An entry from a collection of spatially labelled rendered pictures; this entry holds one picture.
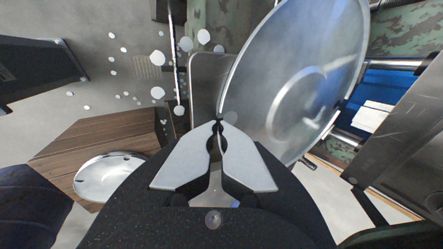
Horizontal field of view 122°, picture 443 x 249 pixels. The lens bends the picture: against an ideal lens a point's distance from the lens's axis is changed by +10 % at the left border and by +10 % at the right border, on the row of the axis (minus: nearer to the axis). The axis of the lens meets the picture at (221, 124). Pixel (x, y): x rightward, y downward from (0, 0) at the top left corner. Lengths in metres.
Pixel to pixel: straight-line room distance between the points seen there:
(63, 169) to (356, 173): 0.87
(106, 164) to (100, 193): 0.17
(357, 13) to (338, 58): 0.05
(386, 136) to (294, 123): 0.10
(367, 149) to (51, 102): 1.16
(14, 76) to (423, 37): 0.97
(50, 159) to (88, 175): 0.12
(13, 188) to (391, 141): 1.29
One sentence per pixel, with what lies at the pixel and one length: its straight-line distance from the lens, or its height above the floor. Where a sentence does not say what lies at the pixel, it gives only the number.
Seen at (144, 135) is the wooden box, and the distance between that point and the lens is 0.64.
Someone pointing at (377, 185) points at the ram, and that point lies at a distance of 0.27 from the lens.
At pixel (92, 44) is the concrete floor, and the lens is 0.94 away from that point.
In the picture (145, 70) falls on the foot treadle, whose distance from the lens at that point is 0.74.
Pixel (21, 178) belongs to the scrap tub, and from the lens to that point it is 1.21.
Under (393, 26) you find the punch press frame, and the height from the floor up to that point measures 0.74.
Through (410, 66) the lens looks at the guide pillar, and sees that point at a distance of 0.38.
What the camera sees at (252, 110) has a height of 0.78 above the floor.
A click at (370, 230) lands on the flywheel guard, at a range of 0.56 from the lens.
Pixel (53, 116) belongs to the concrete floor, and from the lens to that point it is 1.10.
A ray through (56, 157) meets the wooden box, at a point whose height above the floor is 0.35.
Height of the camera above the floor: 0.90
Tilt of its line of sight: 51 degrees down
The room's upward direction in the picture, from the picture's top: 137 degrees clockwise
